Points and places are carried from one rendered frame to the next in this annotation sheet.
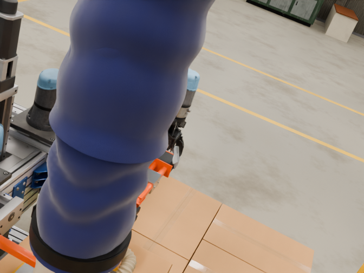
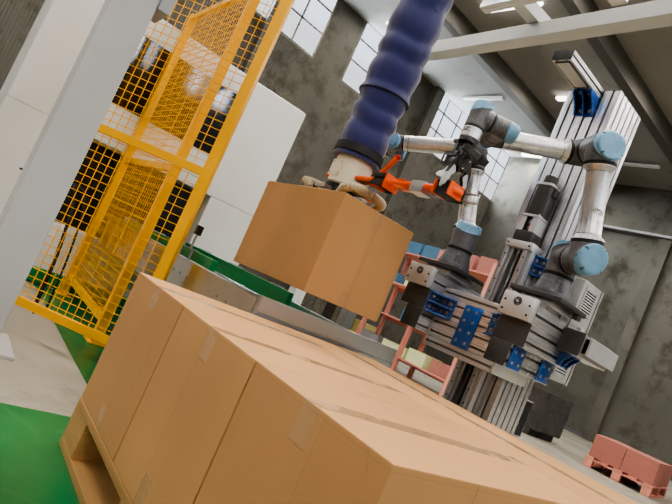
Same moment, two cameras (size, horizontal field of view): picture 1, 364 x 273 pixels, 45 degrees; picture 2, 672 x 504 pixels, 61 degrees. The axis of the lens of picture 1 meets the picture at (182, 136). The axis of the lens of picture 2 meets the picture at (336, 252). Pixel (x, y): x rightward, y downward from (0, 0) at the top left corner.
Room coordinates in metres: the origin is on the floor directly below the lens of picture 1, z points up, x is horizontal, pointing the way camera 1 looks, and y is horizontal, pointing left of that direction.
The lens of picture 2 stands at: (2.52, -1.61, 0.71)
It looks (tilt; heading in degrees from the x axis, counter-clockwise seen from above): 4 degrees up; 133
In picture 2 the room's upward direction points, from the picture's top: 24 degrees clockwise
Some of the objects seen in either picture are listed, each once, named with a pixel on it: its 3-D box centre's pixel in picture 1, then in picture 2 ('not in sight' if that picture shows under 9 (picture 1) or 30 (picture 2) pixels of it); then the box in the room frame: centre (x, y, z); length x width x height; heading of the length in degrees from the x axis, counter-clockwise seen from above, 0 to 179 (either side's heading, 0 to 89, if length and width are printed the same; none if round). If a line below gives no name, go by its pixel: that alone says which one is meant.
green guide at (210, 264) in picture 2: not in sight; (155, 238); (-0.47, 0.14, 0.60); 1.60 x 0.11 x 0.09; 168
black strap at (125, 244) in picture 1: (80, 229); (359, 155); (0.78, 0.14, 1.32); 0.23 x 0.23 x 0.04
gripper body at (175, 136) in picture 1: (170, 129); (460, 155); (1.34, 0.04, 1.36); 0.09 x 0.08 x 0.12; 170
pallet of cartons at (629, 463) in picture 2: not in sight; (630, 465); (0.68, 7.47, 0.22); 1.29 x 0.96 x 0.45; 85
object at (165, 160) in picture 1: (164, 162); (447, 190); (1.36, 0.02, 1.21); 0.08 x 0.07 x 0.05; 170
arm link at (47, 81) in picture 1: (53, 87); (565, 259); (1.63, 0.57, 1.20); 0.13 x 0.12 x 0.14; 140
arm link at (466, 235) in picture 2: not in sight; (465, 236); (1.12, 0.64, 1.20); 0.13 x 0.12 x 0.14; 121
